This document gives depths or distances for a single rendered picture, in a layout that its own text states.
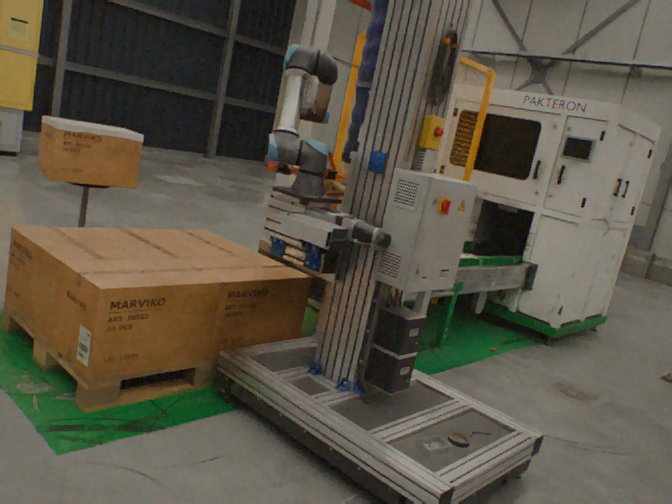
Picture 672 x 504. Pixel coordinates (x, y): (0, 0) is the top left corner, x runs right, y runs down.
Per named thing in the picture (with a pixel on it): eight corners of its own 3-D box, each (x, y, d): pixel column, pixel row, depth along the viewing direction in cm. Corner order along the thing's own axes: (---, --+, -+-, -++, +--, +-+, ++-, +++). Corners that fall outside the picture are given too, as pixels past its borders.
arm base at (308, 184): (331, 197, 266) (335, 175, 264) (307, 195, 255) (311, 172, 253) (307, 190, 275) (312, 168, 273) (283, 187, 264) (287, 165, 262)
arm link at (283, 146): (299, 163, 254) (321, 44, 261) (264, 156, 253) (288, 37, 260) (297, 170, 266) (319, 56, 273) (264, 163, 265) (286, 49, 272)
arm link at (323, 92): (346, 49, 264) (329, 112, 309) (321, 44, 263) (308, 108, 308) (342, 70, 260) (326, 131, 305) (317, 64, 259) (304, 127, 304)
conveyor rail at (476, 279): (519, 285, 499) (525, 263, 495) (524, 287, 496) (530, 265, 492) (332, 306, 328) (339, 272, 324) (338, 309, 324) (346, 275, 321)
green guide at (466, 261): (514, 265, 501) (517, 254, 500) (526, 268, 495) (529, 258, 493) (402, 271, 383) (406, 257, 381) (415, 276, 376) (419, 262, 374)
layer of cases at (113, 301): (197, 288, 396) (206, 230, 388) (298, 345, 333) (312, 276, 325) (4, 300, 308) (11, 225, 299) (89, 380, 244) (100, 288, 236)
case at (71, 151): (118, 179, 474) (124, 128, 466) (136, 189, 444) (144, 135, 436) (36, 170, 435) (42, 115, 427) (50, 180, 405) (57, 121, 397)
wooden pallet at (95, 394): (194, 308, 399) (197, 288, 397) (294, 369, 336) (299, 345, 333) (1, 326, 310) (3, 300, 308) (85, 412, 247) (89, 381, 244)
